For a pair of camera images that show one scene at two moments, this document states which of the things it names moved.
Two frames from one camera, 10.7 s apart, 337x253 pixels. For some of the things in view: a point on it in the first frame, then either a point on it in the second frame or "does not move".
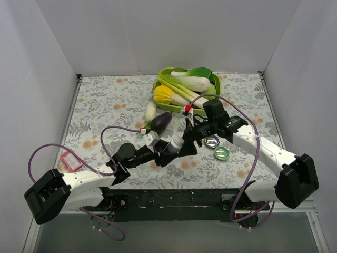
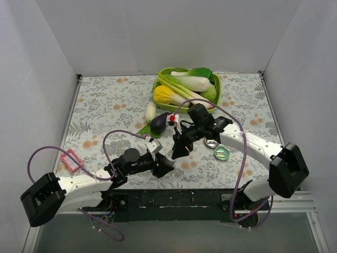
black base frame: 128,204 does not move
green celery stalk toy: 188,96 does not move
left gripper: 158,155 to 157,162
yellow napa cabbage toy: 165,94 does not move
